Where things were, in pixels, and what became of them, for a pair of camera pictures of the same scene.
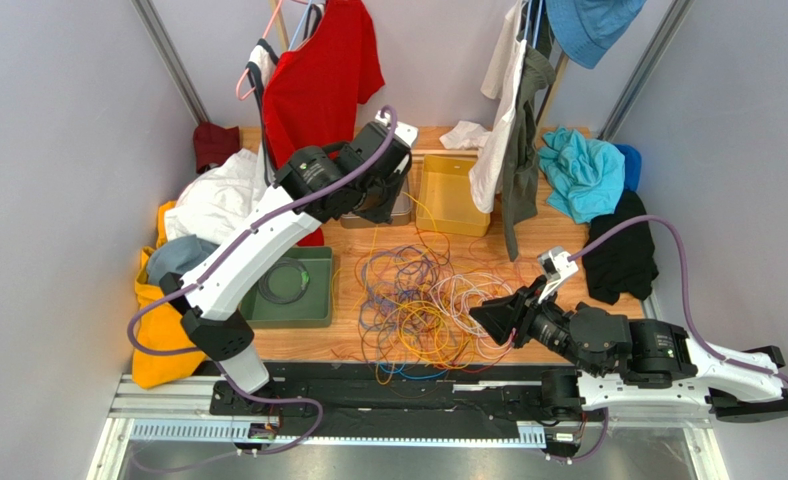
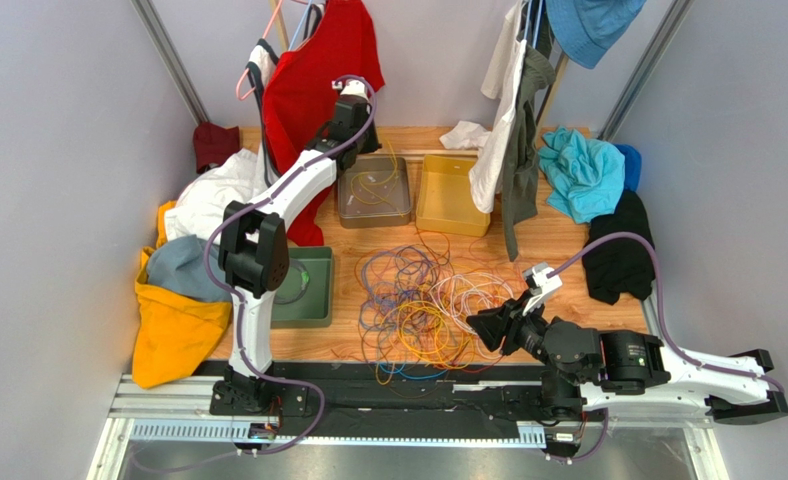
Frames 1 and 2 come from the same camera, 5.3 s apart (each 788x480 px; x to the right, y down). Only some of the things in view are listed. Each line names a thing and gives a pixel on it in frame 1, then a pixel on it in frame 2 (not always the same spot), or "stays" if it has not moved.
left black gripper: x=384 y=212 → x=373 y=145
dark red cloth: x=214 y=145 stays
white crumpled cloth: x=465 y=134 stays
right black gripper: x=522 y=318 stays
